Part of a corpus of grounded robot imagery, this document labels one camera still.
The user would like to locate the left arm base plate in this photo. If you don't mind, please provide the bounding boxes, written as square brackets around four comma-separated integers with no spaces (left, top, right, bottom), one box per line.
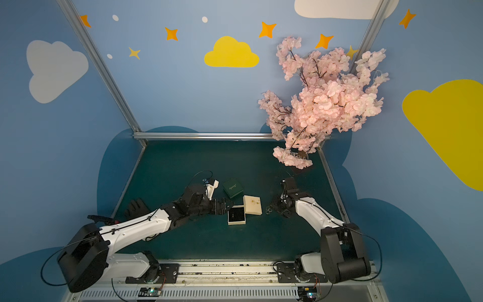
[125,263,180,284]

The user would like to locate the brown tree base plate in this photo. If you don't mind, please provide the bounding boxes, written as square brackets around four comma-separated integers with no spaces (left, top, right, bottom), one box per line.
[291,165,314,175]

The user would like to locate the green circuit board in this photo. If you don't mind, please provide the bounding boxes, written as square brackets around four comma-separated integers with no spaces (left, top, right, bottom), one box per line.
[138,288,162,298]
[298,287,319,302]

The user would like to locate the left green circuit board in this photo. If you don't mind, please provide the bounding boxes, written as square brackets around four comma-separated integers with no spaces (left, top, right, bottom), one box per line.
[138,288,162,298]

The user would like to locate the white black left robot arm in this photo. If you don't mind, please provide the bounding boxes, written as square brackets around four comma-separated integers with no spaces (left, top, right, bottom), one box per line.
[57,184,228,293]

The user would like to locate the green jewelry box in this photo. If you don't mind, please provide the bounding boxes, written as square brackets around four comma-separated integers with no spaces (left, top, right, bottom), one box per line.
[223,179,244,199]

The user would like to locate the front aluminium rail track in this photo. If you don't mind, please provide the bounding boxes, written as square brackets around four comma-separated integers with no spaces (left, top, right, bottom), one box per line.
[63,260,389,301]

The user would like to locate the aluminium frame post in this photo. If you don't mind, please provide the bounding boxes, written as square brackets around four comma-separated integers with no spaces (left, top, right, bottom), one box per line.
[57,0,142,133]
[349,0,391,74]

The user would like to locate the horizontal aluminium frame rail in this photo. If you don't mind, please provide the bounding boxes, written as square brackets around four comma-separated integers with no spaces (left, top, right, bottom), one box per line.
[133,132,274,141]

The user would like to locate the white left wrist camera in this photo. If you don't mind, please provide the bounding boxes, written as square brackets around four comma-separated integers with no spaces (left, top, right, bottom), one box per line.
[205,179,219,201]

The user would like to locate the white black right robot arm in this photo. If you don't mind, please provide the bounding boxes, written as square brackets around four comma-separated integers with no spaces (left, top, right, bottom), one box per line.
[269,177,371,284]

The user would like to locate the right green circuit board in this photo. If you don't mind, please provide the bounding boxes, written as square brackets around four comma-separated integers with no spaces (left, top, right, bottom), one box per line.
[298,287,319,302]

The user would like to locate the white box base black insert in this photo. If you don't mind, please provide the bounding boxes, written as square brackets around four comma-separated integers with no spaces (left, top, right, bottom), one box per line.
[227,205,246,226]

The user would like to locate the pink cherry blossom tree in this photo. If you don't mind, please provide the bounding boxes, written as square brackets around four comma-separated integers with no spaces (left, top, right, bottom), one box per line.
[258,37,389,169]

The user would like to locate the black glove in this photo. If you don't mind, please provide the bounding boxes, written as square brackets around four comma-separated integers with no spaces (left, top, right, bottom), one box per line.
[124,198,151,220]

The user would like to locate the white flower gift box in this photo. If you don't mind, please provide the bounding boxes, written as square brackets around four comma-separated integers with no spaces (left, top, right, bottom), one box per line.
[243,195,263,216]

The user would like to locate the left aluminium frame post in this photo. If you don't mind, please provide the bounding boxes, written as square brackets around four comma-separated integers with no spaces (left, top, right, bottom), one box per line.
[57,0,142,133]

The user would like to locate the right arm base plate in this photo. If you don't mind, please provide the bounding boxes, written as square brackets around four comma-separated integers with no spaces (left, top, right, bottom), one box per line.
[272,261,328,284]

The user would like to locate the black red handled tool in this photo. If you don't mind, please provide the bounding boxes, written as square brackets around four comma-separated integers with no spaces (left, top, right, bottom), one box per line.
[88,215,120,226]

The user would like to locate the right aluminium frame post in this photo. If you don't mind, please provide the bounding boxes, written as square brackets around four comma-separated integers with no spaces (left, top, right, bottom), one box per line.
[349,0,391,74]

